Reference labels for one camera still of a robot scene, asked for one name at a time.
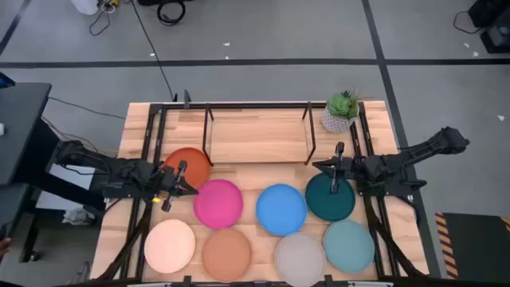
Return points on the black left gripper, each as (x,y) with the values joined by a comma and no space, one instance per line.
(167,181)

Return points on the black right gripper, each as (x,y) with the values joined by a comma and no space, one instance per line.
(356,169)

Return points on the orange-red round plate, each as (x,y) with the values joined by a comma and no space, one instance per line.
(195,165)

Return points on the magenta round plate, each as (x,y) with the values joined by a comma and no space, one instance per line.
(218,204)

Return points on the dark teal round plate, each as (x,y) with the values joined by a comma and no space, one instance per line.
(330,207)

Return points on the pale peach round plate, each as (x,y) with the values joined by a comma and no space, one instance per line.
(169,246)

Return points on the blue round plate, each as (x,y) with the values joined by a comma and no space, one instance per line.
(281,210)

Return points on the terracotta brown round plate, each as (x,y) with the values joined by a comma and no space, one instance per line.
(226,255)

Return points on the grey round plate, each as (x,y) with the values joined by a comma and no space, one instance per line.
(299,260)

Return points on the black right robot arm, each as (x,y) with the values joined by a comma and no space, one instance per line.
(418,149)

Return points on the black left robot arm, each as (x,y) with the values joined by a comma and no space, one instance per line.
(99,161)

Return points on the green succulent in white pot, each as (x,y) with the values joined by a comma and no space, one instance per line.
(338,115)

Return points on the light teal round plate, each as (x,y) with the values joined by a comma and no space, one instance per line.
(348,246)

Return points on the crumpled clear plastic bag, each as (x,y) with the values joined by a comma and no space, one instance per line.
(77,217)

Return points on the white flat box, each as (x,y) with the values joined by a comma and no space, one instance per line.
(52,202)

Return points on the black mat with hazard stripes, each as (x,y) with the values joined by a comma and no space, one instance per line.
(478,247)

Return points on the black desk top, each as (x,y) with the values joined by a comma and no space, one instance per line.
(20,127)

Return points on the person's hand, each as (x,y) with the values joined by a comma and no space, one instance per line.
(4,246)

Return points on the blue object on desk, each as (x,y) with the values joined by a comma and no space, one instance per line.
(6,81)

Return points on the white bucket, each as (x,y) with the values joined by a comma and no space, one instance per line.
(84,6)

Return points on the black equipment case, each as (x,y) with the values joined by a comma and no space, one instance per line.
(498,40)

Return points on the black bag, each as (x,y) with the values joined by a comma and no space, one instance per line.
(486,12)

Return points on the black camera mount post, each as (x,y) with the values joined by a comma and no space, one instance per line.
(187,99)

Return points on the black metal table frame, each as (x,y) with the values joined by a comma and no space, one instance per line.
(239,105)

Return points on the black desk leg frame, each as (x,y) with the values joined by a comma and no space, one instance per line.
(38,159)

